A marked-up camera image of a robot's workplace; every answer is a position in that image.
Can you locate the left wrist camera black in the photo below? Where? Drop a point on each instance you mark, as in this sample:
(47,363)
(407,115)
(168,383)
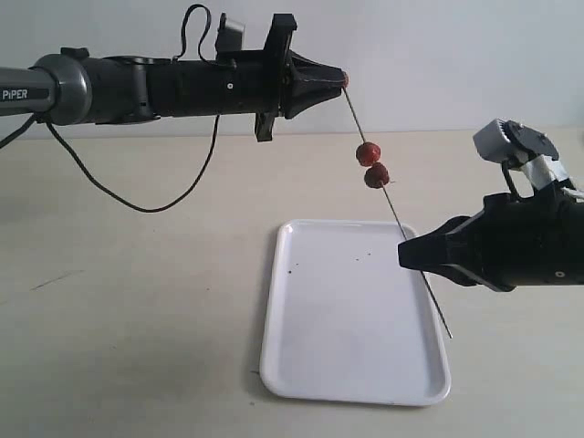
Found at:
(229,38)

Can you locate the thin metal skewer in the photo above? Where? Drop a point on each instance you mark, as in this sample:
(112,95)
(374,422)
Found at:
(384,189)

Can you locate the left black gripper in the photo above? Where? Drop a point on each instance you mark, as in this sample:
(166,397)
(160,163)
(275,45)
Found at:
(248,82)

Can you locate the dark red cherry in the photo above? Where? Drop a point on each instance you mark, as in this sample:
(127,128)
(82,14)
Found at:
(377,176)

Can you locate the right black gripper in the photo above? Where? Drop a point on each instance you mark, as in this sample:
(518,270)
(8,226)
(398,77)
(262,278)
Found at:
(536,241)

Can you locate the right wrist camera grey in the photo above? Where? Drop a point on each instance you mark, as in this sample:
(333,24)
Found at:
(516,147)

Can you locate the white rectangular plastic tray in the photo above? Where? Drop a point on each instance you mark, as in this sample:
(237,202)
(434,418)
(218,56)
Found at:
(346,323)

